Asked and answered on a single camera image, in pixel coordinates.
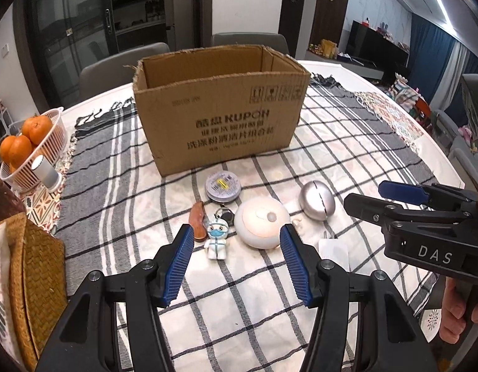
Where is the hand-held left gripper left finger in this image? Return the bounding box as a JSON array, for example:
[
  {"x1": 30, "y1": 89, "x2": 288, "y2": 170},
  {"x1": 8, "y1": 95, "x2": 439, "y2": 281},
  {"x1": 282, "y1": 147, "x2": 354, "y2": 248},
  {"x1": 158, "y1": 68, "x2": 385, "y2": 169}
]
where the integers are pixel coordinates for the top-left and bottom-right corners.
[{"x1": 34, "y1": 224, "x2": 195, "y2": 372}]

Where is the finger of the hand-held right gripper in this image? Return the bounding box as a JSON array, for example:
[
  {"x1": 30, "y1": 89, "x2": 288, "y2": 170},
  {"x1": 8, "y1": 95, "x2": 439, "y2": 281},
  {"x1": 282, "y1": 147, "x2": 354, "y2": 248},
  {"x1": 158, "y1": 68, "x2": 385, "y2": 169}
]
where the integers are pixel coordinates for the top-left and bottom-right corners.
[
  {"x1": 343, "y1": 193, "x2": 463, "y2": 234},
  {"x1": 378, "y1": 180, "x2": 478, "y2": 212}
]

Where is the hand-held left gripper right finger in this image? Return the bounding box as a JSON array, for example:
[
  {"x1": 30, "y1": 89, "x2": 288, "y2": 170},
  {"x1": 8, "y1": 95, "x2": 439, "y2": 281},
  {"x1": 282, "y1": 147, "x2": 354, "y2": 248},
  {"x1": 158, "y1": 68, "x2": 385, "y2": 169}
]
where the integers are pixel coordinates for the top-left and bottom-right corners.
[{"x1": 280, "y1": 224, "x2": 441, "y2": 372}]

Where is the white charger plug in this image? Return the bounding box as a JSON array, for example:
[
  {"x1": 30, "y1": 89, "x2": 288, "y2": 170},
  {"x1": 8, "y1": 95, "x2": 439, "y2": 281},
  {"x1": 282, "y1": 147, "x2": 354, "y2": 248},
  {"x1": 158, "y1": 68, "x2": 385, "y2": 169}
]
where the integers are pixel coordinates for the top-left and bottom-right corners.
[{"x1": 317, "y1": 230, "x2": 350, "y2": 274}]

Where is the white masked figure keychain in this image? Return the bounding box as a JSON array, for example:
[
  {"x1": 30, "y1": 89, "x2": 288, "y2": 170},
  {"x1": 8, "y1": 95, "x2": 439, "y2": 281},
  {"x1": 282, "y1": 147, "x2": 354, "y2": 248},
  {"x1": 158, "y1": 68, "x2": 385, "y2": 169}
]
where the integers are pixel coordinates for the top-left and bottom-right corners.
[{"x1": 205, "y1": 218, "x2": 231, "y2": 261}]

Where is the wooden handle folding knife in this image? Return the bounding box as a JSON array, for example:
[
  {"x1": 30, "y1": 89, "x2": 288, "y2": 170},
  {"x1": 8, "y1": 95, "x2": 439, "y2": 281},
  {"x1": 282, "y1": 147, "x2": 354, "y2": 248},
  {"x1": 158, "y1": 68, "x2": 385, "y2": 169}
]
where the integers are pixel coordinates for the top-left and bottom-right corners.
[{"x1": 189, "y1": 201, "x2": 209, "y2": 243}]

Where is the silver egg-shaped case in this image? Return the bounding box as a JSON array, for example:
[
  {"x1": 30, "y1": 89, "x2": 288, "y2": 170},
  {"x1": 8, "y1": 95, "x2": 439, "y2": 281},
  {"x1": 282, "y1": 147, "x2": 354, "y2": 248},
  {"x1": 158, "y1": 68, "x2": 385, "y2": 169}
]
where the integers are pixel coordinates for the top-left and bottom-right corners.
[{"x1": 298, "y1": 180, "x2": 336, "y2": 219}]

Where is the white round night light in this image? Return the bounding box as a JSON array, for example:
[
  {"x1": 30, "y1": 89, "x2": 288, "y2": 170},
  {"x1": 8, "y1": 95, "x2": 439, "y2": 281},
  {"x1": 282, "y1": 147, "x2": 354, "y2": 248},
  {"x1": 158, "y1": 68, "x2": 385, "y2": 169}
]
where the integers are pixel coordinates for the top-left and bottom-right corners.
[{"x1": 234, "y1": 197, "x2": 292, "y2": 249}]

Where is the black key fob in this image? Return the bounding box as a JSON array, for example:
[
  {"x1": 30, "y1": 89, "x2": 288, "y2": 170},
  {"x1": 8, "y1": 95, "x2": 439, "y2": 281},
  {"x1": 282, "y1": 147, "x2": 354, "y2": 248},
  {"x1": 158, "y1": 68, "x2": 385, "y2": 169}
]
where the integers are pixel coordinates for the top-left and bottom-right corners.
[{"x1": 215, "y1": 206, "x2": 237, "y2": 228}]

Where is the round silver tin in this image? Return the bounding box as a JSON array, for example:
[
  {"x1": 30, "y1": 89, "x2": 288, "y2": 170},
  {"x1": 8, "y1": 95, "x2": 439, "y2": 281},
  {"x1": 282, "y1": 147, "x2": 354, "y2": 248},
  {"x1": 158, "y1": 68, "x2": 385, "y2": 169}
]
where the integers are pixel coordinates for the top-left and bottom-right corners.
[{"x1": 205, "y1": 170, "x2": 241, "y2": 203}]

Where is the brown cardboard box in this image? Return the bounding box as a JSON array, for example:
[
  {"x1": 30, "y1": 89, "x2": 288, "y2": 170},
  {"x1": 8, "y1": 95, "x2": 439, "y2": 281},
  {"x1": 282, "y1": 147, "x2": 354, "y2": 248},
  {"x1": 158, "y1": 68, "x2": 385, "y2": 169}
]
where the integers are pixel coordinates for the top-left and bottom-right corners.
[{"x1": 132, "y1": 44, "x2": 311, "y2": 177}]

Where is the person's right hand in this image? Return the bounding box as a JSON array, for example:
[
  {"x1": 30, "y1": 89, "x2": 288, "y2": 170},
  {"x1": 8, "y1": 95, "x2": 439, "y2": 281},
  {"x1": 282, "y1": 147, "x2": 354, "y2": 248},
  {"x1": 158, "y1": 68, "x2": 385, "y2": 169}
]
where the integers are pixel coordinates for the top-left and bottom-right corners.
[{"x1": 438, "y1": 277, "x2": 478, "y2": 344}]

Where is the grey white plaid tablecloth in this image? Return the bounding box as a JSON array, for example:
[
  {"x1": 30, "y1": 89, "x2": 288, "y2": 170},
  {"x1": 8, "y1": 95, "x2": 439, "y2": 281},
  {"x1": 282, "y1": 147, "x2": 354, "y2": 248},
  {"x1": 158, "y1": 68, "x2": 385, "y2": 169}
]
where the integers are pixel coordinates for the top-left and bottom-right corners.
[{"x1": 53, "y1": 72, "x2": 466, "y2": 372}]

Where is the white television cabinet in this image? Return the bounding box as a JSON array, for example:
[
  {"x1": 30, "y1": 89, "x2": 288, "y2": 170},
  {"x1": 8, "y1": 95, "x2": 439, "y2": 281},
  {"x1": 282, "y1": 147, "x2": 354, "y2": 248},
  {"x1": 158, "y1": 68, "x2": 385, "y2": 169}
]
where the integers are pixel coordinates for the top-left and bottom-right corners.
[{"x1": 336, "y1": 52, "x2": 387, "y2": 81}]

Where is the blue curtain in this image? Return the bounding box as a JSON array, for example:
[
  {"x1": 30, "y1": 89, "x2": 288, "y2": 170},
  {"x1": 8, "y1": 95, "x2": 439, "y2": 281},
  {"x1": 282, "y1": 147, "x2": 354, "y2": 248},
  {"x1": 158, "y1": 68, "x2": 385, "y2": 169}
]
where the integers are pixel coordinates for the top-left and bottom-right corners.
[{"x1": 409, "y1": 11, "x2": 478, "y2": 105}]

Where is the woven straw box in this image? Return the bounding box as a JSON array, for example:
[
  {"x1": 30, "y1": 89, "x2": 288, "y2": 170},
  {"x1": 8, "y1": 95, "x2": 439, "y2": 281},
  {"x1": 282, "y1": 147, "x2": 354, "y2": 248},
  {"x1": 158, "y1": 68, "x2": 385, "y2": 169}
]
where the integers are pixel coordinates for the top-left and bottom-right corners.
[{"x1": 8, "y1": 212, "x2": 67, "y2": 370}]

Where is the black television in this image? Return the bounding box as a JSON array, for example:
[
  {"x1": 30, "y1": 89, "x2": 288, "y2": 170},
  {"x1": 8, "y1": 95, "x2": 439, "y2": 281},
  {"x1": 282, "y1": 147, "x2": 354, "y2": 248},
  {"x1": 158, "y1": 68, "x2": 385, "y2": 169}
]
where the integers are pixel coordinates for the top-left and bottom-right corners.
[{"x1": 345, "y1": 19, "x2": 410, "y2": 70}]

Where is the yellow paper bag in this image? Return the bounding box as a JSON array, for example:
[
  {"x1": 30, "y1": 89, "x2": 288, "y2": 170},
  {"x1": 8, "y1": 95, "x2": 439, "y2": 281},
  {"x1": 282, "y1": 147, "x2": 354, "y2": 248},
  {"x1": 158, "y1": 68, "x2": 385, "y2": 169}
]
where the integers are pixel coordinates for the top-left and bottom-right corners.
[{"x1": 320, "y1": 39, "x2": 338, "y2": 59}]

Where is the white cylinder with silver top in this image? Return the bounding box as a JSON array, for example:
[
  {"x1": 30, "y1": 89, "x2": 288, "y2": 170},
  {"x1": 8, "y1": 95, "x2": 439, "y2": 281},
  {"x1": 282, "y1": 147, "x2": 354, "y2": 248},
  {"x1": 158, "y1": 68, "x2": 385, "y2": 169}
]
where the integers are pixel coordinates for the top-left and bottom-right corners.
[{"x1": 31, "y1": 155, "x2": 62, "y2": 192}]

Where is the white plastic fruit basket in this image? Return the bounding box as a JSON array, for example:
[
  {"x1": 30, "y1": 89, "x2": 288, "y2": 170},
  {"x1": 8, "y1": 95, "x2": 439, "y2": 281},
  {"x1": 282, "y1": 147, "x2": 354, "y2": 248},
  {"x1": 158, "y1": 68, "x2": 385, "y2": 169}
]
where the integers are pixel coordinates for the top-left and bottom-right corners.
[{"x1": 0, "y1": 108, "x2": 69, "y2": 193}]

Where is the white printed bag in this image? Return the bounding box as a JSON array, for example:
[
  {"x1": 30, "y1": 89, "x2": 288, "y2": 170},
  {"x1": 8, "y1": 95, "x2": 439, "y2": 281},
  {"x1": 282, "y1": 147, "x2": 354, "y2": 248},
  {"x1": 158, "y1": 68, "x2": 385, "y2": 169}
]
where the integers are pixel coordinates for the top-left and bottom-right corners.
[{"x1": 0, "y1": 219, "x2": 26, "y2": 357}]

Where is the dark room door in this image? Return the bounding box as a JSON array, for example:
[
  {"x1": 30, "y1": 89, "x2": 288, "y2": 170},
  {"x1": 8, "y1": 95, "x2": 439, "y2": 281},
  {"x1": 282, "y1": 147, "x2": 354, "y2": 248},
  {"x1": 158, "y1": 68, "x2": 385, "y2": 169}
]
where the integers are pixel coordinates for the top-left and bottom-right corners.
[{"x1": 280, "y1": 0, "x2": 319, "y2": 60}]

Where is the ceiling light strip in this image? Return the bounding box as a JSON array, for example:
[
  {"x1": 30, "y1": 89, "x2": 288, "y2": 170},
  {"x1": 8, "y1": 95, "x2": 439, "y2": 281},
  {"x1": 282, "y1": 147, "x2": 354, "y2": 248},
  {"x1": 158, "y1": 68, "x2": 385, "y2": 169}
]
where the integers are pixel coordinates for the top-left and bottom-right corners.
[{"x1": 419, "y1": 0, "x2": 466, "y2": 43}]

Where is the grey dining chair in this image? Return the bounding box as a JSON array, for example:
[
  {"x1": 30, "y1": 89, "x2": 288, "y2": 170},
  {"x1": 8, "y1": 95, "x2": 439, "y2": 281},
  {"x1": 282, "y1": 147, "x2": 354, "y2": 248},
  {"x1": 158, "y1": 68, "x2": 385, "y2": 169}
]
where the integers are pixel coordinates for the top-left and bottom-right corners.
[
  {"x1": 79, "y1": 42, "x2": 170, "y2": 103},
  {"x1": 211, "y1": 33, "x2": 290, "y2": 60}
]

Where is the dark sliding glass door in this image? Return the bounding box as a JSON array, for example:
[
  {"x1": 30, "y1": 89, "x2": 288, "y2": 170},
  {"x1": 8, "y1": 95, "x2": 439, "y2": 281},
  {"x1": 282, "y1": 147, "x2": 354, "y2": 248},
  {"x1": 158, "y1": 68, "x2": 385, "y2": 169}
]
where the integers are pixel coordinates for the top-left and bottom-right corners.
[{"x1": 26, "y1": 0, "x2": 201, "y2": 105}]

